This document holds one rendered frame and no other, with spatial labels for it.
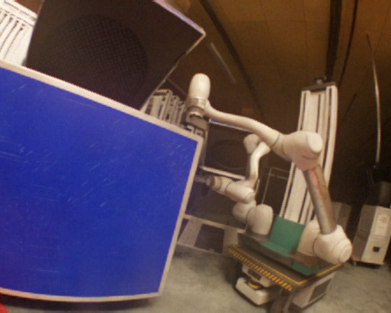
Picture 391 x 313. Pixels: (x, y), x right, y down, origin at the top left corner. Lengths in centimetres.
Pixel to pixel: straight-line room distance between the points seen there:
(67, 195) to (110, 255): 28
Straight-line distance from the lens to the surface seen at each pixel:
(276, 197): 687
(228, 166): 383
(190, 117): 92
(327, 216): 107
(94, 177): 68
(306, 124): 174
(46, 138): 66
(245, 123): 105
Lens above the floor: 80
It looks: 5 degrees up
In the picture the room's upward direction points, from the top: 15 degrees clockwise
